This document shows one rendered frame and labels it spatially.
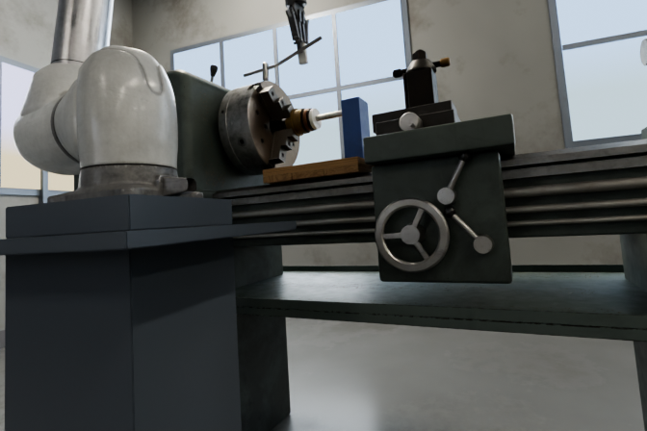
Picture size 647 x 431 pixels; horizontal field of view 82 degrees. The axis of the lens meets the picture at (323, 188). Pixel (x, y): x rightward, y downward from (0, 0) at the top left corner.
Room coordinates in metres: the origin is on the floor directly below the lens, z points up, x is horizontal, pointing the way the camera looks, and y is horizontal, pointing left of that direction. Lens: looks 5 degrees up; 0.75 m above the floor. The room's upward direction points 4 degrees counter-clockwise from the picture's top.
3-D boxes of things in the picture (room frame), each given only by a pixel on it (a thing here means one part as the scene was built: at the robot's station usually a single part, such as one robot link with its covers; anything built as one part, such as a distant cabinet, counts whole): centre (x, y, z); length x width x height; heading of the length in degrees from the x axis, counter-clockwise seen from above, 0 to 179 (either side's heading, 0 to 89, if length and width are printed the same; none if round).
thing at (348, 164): (1.18, -0.04, 0.89); 0.36 x 0.30 x 0.04; 154
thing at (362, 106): (1.15, -0.11, 1.00); 0.08 x 0.06 x 0.23; 154
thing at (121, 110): (0.67, 0.35, 0.97); 0.18 x 0.16 x 0.22; 60
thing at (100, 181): (0.66, 0.32, 0.83); 0.22 x 0.18 x 0.06; 71
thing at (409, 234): (0.82, -0.24, 0.73); 0.27 x 0.12 x 0.27; 64
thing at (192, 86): (1.46, 0.56, 1.06); 0.59 x 0.48 x 0.39; 64
